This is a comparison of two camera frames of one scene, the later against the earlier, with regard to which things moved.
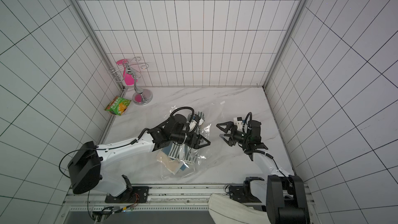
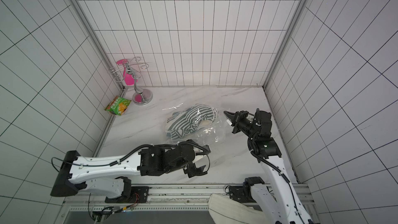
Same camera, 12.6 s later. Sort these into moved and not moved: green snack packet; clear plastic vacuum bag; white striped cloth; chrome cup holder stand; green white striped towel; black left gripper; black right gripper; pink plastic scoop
Moved: black left gripper; black right gripper; green white striped towel; clear plastic vacuum bag
Not moved: white striped cloth; green snack packet; pink plastic scoop; chrome cup holder stand
